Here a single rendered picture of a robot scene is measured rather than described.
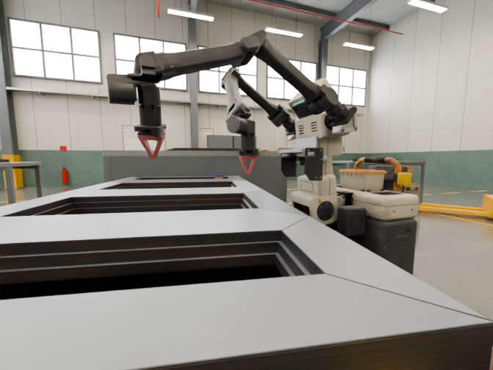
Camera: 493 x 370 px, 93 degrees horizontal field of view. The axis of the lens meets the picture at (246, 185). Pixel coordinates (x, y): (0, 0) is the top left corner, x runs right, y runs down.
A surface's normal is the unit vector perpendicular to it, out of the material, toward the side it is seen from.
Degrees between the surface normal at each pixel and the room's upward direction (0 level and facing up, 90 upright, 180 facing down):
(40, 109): 90
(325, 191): 90
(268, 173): 90
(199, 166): 90
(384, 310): 0
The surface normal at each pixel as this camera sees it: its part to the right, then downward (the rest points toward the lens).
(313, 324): 0.00, -0.99
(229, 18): 0.31, 0.11
